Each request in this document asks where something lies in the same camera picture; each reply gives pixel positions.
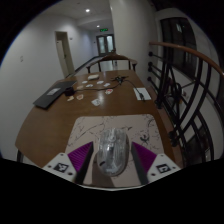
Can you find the black railing with wooden handrail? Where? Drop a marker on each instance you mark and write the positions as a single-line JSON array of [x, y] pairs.
[[186, 100]]

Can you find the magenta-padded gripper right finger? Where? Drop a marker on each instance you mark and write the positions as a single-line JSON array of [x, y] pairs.
[[145, 158]]

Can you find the white card with orange print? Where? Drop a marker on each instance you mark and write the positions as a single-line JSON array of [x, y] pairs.
[[80, 97]]

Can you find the white paper sheet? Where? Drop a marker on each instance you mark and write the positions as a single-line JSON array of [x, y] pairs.
[[143, 92]]

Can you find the black closed laptop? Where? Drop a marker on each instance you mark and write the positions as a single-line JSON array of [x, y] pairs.
[[53, 93]]

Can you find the small white box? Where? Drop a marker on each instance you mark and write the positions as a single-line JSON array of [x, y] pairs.
[[93, 76]]

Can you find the ceiling lights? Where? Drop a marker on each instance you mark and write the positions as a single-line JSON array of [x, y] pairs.
[[87, 10]]

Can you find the transparent computer mouse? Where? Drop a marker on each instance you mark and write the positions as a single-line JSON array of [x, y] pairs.
[[112, 151]]

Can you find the small white card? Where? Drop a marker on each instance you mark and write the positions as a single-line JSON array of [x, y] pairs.
[[89, 85], [84, 81], [100, 82], [96, 102], [106, 85]]

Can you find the glass double door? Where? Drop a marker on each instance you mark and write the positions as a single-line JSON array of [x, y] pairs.
[[105, 45]]

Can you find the wooden armchair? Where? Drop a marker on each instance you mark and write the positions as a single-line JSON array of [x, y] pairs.
[[115, 57]]

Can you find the white wall switch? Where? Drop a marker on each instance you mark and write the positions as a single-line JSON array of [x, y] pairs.
[[21, 58]]

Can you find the white side door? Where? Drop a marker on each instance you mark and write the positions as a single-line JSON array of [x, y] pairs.
[[65, 53]]

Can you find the small black box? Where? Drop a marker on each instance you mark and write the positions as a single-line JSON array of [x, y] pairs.
[[69, 91]]

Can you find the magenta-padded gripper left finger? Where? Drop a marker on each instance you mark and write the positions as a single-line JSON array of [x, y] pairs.
[[80, 156]]

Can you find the dark lattice window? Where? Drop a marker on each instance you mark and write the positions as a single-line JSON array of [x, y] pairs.
[[180, 40]]

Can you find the small tan card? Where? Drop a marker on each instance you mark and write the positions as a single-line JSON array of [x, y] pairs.
[[70, 98]]

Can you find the green exit sign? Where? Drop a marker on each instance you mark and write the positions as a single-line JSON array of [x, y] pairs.
[[104, 30]]

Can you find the white card with red print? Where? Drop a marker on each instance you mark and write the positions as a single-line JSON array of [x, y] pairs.
[[108, 91]]

